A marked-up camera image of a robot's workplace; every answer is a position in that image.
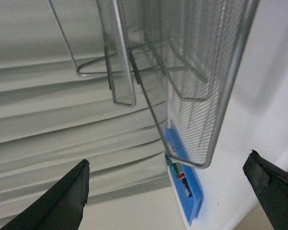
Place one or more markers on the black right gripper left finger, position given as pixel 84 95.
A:
pixel 59 208

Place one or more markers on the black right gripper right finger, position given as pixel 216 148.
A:
pixel 270 185

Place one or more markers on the red emergency stop button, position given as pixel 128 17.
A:
pixel 186 185

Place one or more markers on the blue plastic bin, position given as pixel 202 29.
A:
pixel 191 206

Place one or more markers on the white curtain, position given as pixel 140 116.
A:
pixel 50 118

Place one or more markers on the green terminal block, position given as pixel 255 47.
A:
pixel 176 167

